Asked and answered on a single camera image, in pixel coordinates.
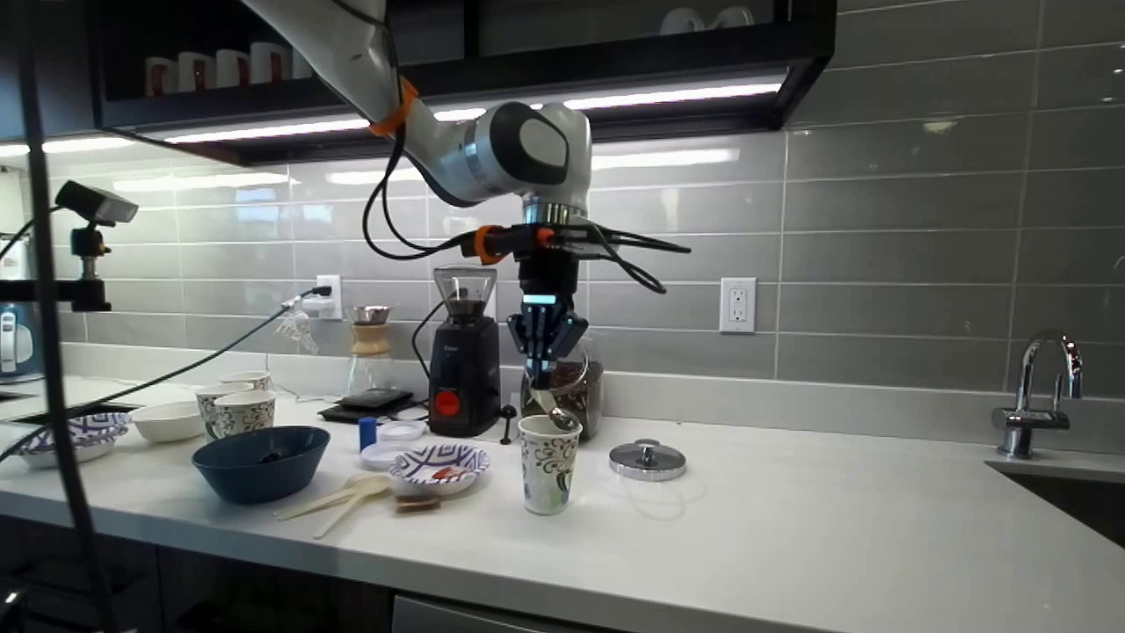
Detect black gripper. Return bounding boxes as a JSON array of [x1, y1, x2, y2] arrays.
[[509, 251, 589, 385]]

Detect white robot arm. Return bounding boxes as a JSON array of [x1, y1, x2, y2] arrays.
[[243, 0, 597, 388]]

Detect glass jar with coffee beans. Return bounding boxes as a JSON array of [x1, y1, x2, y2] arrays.
[[551, 359, 603, 441]]

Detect black coffee grinder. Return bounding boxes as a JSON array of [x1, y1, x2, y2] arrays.
[[430, 268, 501, 437]]

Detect patterned paper cup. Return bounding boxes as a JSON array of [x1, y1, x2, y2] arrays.
[[518, 415, 580, 518]]

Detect glass pour-over coffee maker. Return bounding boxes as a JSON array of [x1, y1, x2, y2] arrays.
[[350, 302, 393, 399]]

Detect silver jar lid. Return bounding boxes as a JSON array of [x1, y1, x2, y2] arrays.
[[609, 441, 686, 481]]

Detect blue patterned paper plate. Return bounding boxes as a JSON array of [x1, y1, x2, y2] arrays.
[[392, 442, 488, 495]]

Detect black kitchen scale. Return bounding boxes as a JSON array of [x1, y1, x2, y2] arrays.
[[319, 390, 416, 427]]

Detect white round lid right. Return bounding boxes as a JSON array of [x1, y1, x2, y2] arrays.
[[358, 442, 403, 470]]

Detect small blue cylinder cap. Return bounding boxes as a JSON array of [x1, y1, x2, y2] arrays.
[[358, 415, 381, 450]]

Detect wooden disposable cutlery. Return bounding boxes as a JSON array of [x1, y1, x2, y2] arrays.
[[294, 475, 392, 537]]

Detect dark blue bowl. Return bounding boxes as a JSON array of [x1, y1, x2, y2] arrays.
[[193, 427, 331, 508]]

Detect patterned ceramic mug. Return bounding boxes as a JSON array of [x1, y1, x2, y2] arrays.
[[197, 373, 276, 441]]

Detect white small bowl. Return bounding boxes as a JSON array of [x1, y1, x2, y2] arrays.
[[132, 400, 205, 442]]

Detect blue patterned bowl far left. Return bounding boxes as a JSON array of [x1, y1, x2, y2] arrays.
[[19, 410, 127, 470]]

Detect black overhead cabinet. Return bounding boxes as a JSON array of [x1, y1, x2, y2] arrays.
[[92, 0, 836, 165]]

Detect chrome kitchen faucet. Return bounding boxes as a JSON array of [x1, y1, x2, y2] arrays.
[[993, 332, 1086, 461]]

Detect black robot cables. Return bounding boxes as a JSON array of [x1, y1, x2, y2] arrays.
[[358, 128, 695, 297]]

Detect white light switch plate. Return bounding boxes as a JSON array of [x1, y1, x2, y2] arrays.
[[718, 278, 755, 335]]

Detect white wall outlet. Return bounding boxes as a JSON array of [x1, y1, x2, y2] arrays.
[[314, 276, 341, 321]]

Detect black power cord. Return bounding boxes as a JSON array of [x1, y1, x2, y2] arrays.
[[0, 280, 338, 469]]

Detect black camera on mount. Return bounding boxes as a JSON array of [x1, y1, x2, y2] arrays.
[[52, 181, 137, 313]]

